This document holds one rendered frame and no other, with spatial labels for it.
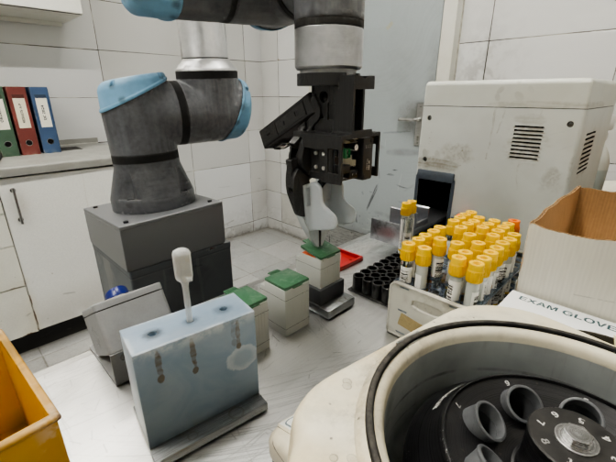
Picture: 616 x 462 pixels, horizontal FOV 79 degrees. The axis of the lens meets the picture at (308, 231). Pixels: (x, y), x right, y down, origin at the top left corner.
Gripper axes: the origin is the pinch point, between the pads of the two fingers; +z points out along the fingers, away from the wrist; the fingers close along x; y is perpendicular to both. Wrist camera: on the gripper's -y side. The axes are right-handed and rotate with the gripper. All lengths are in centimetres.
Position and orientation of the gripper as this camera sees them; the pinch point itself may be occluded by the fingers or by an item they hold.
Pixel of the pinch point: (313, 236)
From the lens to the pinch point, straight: 49.9
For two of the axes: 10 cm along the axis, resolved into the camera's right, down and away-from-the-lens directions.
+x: 7.0, -2.5, 6.7
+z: 0.0, 9.4, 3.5
